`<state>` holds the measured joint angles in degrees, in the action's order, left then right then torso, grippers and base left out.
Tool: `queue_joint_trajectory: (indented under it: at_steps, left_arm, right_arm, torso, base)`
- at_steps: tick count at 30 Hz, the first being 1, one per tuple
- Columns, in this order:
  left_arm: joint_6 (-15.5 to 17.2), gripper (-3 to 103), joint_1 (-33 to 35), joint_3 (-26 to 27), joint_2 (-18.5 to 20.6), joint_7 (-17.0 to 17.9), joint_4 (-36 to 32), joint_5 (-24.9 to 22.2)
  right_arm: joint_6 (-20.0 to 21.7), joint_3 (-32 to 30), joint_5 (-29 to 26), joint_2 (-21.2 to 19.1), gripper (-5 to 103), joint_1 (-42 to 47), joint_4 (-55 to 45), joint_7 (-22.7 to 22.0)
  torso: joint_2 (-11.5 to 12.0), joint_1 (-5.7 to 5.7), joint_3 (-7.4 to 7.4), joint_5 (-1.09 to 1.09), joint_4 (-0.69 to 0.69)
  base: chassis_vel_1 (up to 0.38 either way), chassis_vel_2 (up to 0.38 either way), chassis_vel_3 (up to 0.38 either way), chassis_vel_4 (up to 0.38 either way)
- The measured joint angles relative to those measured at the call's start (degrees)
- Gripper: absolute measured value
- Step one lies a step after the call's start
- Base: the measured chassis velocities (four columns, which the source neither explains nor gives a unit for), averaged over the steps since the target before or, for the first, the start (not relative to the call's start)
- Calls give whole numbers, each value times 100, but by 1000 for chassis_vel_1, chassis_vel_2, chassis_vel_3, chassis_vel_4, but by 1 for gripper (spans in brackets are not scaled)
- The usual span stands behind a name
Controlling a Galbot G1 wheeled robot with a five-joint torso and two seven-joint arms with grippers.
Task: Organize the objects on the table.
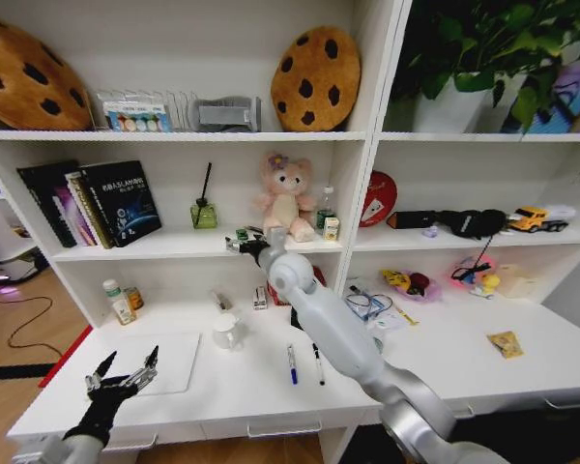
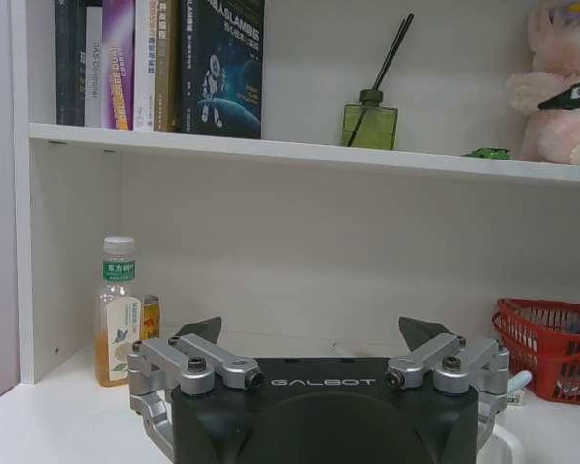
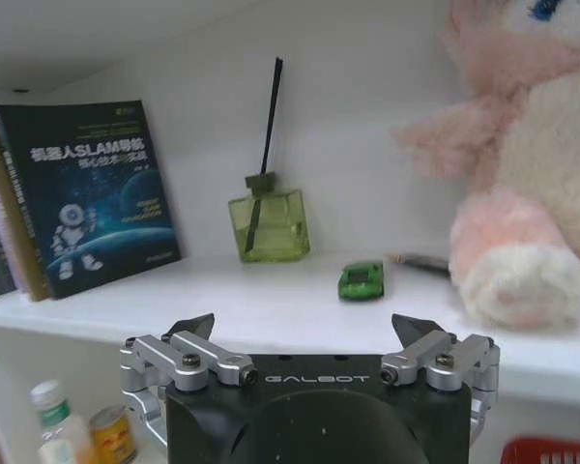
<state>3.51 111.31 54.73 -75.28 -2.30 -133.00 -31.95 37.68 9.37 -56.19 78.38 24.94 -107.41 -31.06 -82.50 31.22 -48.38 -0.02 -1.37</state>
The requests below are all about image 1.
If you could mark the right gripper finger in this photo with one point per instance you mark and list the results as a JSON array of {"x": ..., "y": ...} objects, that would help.
[
  {"x": 234, "y": 240},
  {"x": 234, "y": 249}
]

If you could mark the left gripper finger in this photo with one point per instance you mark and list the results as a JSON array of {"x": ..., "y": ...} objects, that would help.
[
  {"x": 150, "y": 368},
  {"x": 101, "y": 371}
]

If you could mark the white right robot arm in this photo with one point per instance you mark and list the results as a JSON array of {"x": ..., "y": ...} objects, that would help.
[{"x": 328, "y": 319}]

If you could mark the small green black item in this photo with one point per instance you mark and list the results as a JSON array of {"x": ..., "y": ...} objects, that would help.
[{"x": 242, "y": 234}]

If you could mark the white desk mat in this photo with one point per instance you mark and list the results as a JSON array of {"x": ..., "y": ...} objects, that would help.
[{"x": 174, "y": 362}]

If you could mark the green reed diffuser bottle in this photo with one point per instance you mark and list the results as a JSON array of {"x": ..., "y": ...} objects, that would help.
[{"x": 204, "y": 215}]

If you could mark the red floor strip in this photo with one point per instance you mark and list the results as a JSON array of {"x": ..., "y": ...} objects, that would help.
[{"x": 65, "y": 355}]

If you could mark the small white box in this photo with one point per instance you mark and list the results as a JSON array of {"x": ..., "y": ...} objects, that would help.
[{"x": 260, "y": 298}]

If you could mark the small brown wrapped item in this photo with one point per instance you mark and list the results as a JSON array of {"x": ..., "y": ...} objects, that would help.
[{"x": 221, "y": 299}]

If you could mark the pink plush toy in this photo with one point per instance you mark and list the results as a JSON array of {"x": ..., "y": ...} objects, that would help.
[{"x": 285, "y": 198}]

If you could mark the white bottle green cap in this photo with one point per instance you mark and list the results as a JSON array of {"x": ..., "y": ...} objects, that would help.
[{"x": 118, "y": 302}]

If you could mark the small yellow white carton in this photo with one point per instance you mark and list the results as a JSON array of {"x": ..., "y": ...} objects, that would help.
[{"x": 331, "y": 228}]

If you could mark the clear water bottle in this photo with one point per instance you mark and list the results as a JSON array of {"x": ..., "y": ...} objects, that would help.
[{"x": 325, "y": 205}]

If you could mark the white mug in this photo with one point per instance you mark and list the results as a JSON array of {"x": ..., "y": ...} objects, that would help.
[{"x": 226, "y": 332}]

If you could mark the white shelf desk unit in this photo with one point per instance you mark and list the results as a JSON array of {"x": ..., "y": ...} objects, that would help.
[{"x": 251, "y": 401}]

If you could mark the black book white print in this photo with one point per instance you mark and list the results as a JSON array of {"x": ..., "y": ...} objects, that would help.
[{"x": 123, "y": 200}]

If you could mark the blue marker pen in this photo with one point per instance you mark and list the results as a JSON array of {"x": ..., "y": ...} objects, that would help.
[{"x": 292, "y": 365}]

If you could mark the grey fabric pouch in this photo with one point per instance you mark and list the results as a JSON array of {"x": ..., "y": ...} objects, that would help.
[{"x": 227, "y": 116}]

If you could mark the black marker pen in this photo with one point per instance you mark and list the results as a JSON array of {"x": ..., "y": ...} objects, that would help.
[{"x": 318, "y": 365}]

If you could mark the red round disc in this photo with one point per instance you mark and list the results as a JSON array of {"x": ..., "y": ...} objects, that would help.
[{"x": 379, "y": 198}]

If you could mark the yellow toy in bowl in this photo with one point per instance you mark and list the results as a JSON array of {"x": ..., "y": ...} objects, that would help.
[{"x": 397, "y": 279}]

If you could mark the gold spine book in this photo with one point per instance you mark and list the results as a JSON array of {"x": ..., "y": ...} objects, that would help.
[{"x": 89, "y": 212}]

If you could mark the white paper packet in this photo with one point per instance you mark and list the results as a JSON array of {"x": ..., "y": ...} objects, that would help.
[{"x": 389, "y": 320}]

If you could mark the box with coloured dots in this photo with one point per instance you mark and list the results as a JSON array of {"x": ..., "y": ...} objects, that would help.
[{"x": 137, "y": 113}]

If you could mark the purple cover book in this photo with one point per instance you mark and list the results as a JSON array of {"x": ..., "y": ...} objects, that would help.
[{"x": 70, "y": 215}]

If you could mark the black box orange end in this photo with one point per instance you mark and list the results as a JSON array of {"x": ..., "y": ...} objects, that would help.
[{"x": 413, "y": 220}]

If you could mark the yellow stick sachet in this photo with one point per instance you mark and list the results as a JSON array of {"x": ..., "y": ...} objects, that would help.
[{"x": 407, "y": 315}]

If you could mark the dark red fruit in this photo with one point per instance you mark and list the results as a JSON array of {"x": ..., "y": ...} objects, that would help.
[{"x": 419, "y": 281}]

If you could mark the white machine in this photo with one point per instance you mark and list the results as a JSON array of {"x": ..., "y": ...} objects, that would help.
[{"x": 5, "y": 232}]

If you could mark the small purple trinket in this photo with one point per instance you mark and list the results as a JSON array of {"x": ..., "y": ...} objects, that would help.
[{"x": 430, "y": 232}]

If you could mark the purple bowl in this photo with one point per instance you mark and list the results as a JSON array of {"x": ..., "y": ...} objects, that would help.
[{"x": 430, "y": 290}]

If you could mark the small cookie plush pillow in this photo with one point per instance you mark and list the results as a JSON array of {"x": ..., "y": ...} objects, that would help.
[{"x": 316, "y": 79}]

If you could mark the black spiral notebook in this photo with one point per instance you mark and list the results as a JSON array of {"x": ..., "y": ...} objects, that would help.
[{"x": 41, "y": 193}]

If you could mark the pink round toy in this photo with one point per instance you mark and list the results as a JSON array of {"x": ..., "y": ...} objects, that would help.
[{"x": 464, "y": 268}]

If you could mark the black headphones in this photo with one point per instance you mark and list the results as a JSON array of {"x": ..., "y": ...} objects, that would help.
[{"x": 473, "y": 222}]

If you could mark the yellow rubber duck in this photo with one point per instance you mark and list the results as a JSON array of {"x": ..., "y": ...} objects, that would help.
[{"x": 488, "y": 284}]

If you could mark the white plant pot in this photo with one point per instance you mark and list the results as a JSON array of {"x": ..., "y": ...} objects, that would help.
[{"x": 447, "y": 108}]

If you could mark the cream box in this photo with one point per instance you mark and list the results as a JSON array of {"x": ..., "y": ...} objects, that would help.
[{"x": 517, "y": 281}]

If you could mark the large cookie plush pillow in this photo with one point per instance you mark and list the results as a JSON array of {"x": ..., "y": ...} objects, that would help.
[{"x": 19, "y": 82}]

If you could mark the yellow snack packet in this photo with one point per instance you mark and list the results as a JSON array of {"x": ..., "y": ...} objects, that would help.
[{"x": 506, "y": 344}]

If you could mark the yellow toy truck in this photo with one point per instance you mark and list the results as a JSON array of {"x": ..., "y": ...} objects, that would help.
[{"x": 531, "y": 217}]

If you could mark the green potted plant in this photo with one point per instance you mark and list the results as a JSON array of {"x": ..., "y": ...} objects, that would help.
[{"x": 493, "y": 38}]

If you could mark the blue purple book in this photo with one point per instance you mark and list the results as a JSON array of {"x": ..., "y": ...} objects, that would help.
[{"x": 568, "y": 101}]

